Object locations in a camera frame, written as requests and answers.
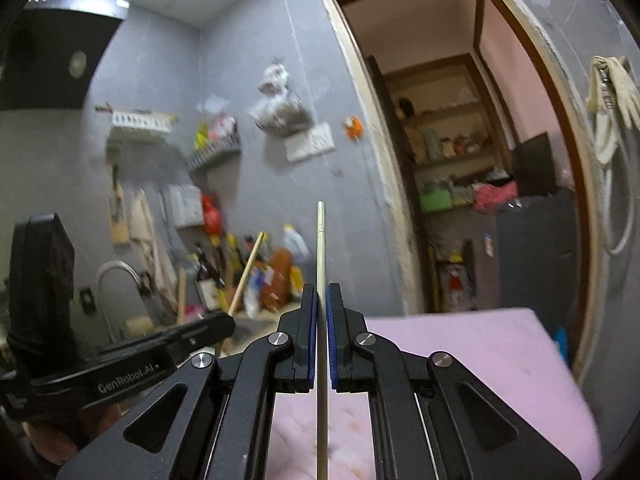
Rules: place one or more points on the wooden door frame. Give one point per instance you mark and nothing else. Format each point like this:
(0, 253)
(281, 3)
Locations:
(385, 175)

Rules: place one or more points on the wooden shelf unit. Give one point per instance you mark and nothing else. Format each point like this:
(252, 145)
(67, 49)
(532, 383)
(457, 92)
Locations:
(440, 108)

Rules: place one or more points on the pink table mat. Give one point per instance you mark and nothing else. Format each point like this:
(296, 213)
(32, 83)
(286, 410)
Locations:
(475, 340)

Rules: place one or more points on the person's left hand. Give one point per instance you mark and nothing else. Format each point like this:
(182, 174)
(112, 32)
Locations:
(55, 440)

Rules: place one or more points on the wooden cutting board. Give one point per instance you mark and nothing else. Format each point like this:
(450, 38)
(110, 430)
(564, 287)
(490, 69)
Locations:
(120, 210)

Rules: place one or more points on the white wall socket panel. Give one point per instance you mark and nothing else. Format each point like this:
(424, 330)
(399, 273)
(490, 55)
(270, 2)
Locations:
(310, 145)

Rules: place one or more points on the green container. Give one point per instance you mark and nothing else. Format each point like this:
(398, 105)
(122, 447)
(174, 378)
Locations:
(435, 201)

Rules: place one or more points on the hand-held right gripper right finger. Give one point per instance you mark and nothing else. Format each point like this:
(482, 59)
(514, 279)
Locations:
(331, 340)

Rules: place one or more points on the cream rubber gloves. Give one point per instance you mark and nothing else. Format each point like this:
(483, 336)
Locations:
(600, 95)

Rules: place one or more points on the red plastic bag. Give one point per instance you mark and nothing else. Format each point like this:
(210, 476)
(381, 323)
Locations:
(211, 217)

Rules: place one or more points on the clear oil bottle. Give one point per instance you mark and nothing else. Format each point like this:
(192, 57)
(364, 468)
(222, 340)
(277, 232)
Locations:
(296, 247)

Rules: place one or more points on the hanging filled plastic bag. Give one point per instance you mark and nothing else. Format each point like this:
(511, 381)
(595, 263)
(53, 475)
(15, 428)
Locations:
(280, 110)

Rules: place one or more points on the pale wooden chopstick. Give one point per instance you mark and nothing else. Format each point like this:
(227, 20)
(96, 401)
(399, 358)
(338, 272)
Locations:
(321, 260)
(245, 280)

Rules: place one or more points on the white wall rack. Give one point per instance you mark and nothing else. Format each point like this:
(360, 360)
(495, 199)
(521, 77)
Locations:
(140, 122)

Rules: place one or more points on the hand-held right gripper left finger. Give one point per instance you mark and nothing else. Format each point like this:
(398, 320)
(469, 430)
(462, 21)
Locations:
(312, 340)

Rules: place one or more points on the dark grey refrigerator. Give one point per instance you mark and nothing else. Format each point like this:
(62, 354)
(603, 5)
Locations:
(535, 250)

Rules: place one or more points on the white wall box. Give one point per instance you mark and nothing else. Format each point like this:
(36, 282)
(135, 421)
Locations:
(185, 205)

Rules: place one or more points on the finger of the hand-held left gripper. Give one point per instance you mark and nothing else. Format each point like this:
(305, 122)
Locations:
(210, 327)

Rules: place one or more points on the orange wall ornament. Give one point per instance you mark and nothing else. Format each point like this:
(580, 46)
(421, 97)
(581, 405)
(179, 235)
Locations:
(353, 127)

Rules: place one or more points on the black microwave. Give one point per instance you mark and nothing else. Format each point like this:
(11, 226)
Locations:
(535, 165)

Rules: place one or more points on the brown sauce bottle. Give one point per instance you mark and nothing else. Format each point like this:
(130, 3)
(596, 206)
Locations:
(277, 280)

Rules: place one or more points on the black range hood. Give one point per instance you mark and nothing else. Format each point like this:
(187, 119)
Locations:
(45, 50)

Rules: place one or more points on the dark glass bottle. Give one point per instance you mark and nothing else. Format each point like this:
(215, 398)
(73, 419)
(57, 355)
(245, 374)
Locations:
(207, 280)

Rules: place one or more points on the pink cloth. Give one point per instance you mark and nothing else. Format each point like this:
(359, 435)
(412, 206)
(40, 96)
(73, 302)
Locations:
(495, 196)

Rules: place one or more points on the metal faucet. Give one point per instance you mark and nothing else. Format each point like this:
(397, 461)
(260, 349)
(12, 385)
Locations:
(117, 266)

